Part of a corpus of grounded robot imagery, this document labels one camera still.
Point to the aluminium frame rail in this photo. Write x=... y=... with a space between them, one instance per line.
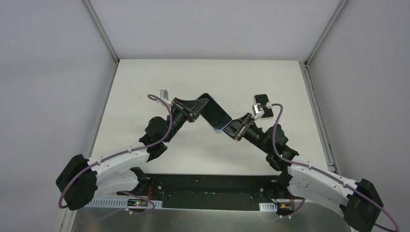
x=68 y=92
x=337 y=71

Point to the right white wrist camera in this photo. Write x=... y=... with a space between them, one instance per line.
x=258 y=111

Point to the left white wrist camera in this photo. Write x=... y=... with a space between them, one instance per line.
x=164 y=95

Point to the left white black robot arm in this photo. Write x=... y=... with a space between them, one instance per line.
x=83 y=179

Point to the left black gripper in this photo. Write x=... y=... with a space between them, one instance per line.
x=186 y=110

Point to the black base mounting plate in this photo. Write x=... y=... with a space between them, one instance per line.
x=214 y=192

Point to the white slotted cable duct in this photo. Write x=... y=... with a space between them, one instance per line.
x=268 y=207
x=115 y=202

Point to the left aluminium frame rail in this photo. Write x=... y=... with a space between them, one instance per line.
x=68 y=92

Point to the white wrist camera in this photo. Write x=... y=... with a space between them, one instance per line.
x=258 y=111
x=164 y=95

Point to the shiny metal front panel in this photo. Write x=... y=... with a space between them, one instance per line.
x=311 y=218

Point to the black phone with pink edge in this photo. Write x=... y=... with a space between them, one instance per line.
x=267 y=107

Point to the right aluminium frame rail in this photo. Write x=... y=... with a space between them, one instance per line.
x=337 y=71

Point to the left white slotted cable duct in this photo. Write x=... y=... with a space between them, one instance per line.
x=115 y=202

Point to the left green circuit board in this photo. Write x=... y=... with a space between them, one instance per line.
x=137 y=203

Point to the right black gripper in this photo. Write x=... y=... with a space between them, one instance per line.
x=242 y=128

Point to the right white slotted cable duct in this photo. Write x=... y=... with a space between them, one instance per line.
x=268 y=207

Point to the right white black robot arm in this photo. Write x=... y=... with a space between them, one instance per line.
x=357 y=202

